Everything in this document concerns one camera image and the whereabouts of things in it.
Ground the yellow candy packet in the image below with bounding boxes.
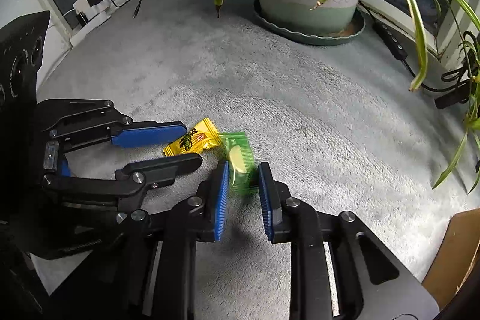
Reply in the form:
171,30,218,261
163,118,222,157

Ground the green snack packet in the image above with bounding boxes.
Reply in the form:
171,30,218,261
220,132,258,196

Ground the cardboard box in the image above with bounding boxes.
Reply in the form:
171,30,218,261
422,209,480,310

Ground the black power strip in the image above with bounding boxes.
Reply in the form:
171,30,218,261
373,22,408,61

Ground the dark green pot saucer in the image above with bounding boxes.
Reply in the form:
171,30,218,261
253,0,367,46

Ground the small spider plant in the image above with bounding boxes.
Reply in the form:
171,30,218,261
432,31,479,189

